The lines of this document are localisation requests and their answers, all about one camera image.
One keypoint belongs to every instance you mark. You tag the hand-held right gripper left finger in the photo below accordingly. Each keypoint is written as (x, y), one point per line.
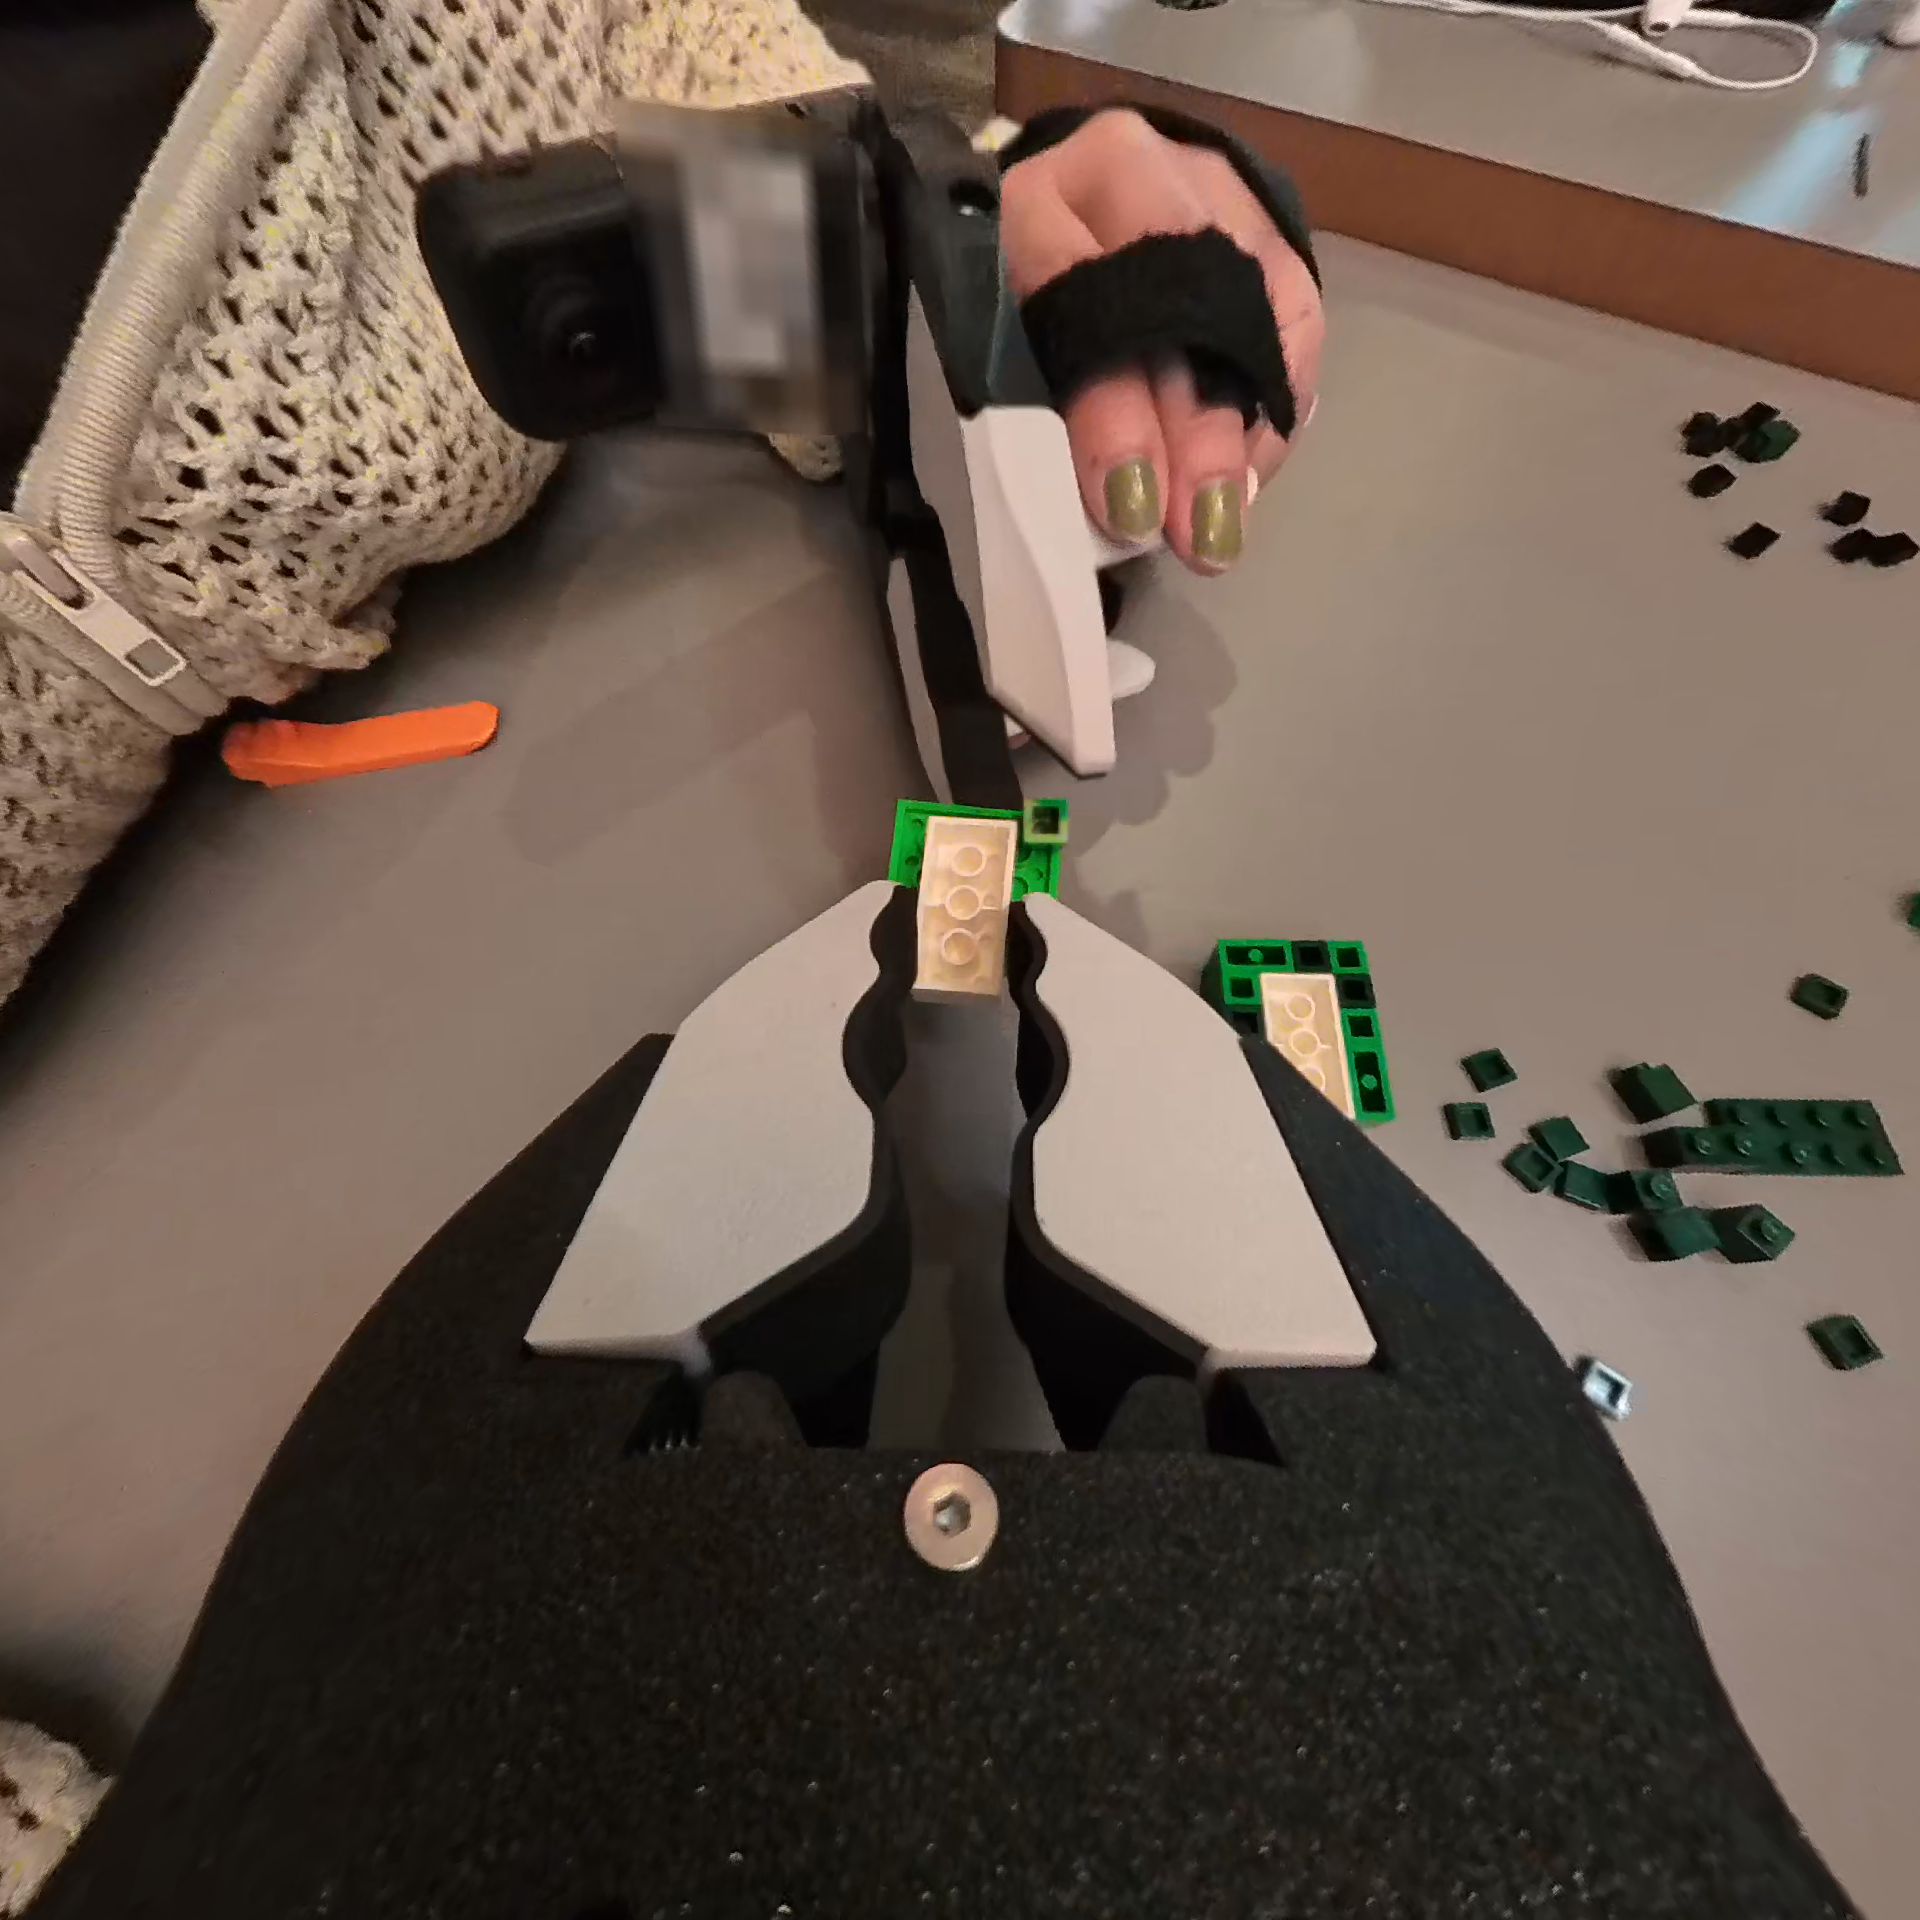
(720, 1185)

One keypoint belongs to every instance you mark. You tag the orange brick separator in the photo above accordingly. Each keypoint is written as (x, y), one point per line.
(361, 742)

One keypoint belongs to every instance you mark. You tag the green lego assembly white brick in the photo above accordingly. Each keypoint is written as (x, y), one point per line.
(1306, 1019)

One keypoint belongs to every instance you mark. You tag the cream knit sweater person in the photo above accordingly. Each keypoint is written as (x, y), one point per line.
(225, 374)

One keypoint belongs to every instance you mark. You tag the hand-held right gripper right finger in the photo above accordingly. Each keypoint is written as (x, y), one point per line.
(1199, 1185)

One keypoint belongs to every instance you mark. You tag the scattered dark green lego pieces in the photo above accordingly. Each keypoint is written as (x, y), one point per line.
(1722, 1140)

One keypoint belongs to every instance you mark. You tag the small grey lego piece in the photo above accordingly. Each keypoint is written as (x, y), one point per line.
(1605, 1382)

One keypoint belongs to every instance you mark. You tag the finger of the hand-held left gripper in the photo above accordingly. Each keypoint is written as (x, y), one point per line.
(1036, 570)
(928, 403)

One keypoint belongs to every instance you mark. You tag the small green hollow lego brick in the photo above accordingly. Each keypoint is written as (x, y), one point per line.
(1049, 823)

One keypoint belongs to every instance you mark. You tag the person's left hand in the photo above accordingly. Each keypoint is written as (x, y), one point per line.
(1140, 197)

